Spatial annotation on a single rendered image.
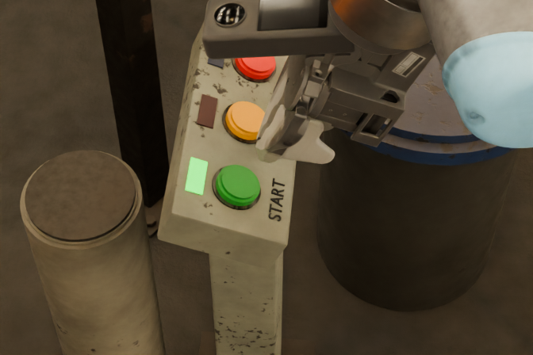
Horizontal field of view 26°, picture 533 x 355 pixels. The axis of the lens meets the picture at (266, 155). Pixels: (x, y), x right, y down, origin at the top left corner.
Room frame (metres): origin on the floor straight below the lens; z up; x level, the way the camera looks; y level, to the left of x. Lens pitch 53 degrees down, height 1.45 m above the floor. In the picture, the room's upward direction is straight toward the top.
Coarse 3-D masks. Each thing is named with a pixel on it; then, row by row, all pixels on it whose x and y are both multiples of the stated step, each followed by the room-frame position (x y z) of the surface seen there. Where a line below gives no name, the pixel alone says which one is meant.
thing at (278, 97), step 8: (280, 80) 0.63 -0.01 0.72; (280, 88) 0.62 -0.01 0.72; (272, 96) 0.63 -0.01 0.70; (280, 96) 0.61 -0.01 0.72; (272, 104) 0.62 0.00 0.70; (280, 104) 0.60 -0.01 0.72; (272, 112) 0.61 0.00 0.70; (264, 120) 0.61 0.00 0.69; (272, 120) 0.61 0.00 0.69; (264, 128) 0.61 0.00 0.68; (328, 128) 0.61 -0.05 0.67
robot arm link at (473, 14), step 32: (448, 0) 0.48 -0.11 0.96; (480, 0) 0.47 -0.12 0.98; (512, 0) 0.46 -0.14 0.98; (448, 32) 0.46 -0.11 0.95; (480, 32) 0.45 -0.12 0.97; (512, 32) 0.44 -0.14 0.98; (448, 64) 0.45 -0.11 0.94; (480, 64) 0.43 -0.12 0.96; (512, 64) 0.42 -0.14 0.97; (480, 96) 0.42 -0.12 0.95; (512, 96) 0.41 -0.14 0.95; (480, 128) 0.42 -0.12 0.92; (512, 128) 0.42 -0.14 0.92
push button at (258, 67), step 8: (272, 56) 0.76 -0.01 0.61; (240, 64) 0.74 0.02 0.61; (248, 64) 0.74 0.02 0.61; (256, 64) 0.74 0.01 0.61; (264, 64) 0.75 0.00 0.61; (272, 64) 0.75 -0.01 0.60; (248, 72) 0.74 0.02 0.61; (256, 72) 0.74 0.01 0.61; (264, 72) 0.74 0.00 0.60; (272, 72) 0.75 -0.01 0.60
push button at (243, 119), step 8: (240, 104) 0.69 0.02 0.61; (248, 104) 0.69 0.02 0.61; (232, 112) 0.68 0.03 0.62; (240, 112) 0.68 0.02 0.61; (248, 112) 0.68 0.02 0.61; (256, 112) 0.69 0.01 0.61; (232, 120) 0.67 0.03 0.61; (240, 120) 0.67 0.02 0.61; (248, 120) 0.67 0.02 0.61; (256, 120) 0.68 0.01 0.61; (232, 128) 0.66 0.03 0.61; (240, 128) 0.66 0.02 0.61; (248, 128) 0.67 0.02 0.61; (256, 128) 0.67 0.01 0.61; (240, 136) 0.66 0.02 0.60; (248, 136) 0.66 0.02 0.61; (256, 136) 0.66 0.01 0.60
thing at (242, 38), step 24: (216, 0) 0.62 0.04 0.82; (240, 0) 0.62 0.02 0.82; (264, 0) 0.62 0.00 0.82; (288, 0) 0.62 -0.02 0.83; (312, 0) 0.61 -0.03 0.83; (216, 24) 0.60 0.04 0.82; (240, 24) 0.60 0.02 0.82; (264, 24) 0.59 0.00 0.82; (288, 24) 0.59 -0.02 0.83; (312, 24) 0.59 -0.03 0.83; (216, 48) 0.58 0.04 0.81; (240, 48) 0.58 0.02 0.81; (264, 48) 0.58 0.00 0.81; (288, 48) 0.58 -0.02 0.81; (312, 48) 0.58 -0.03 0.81; (336, 48) 0.58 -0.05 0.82
